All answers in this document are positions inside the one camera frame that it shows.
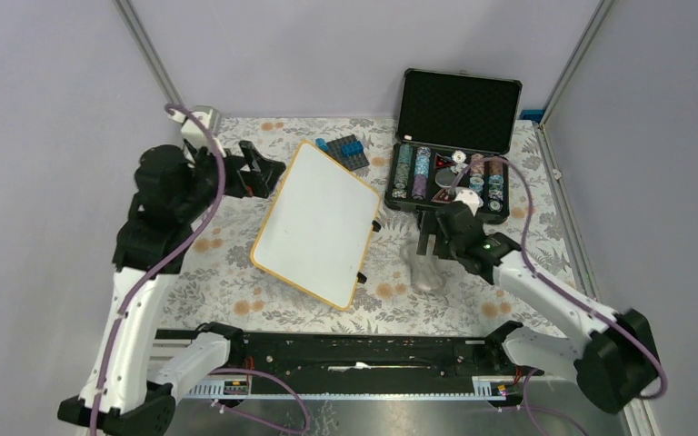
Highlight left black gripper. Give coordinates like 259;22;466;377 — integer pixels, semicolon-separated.
177;139;286;221

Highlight yellow framed whiteboard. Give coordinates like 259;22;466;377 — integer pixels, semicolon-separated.
250;141;382;311

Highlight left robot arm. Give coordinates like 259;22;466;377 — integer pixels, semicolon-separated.
57;141;286;435

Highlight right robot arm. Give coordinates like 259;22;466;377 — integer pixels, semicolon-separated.
417;202;667;414

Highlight dark grey lego baseplate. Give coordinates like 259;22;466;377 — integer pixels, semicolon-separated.
326;134;370;171

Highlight black poker chip case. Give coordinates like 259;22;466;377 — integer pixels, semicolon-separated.
384;68;523;224

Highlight blue lego brick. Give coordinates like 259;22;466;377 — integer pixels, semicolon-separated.
341;141;364;157

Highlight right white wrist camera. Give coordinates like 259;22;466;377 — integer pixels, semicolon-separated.
454;187;484;216

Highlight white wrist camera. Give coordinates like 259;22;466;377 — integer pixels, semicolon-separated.
454;187;484;216
179;105;224;154

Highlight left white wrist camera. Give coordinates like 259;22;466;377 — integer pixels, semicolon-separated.
179;105;224;154

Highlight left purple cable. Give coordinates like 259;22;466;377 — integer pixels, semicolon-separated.
88;103;228;436

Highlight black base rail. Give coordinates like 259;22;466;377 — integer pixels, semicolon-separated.
189;332;530;401

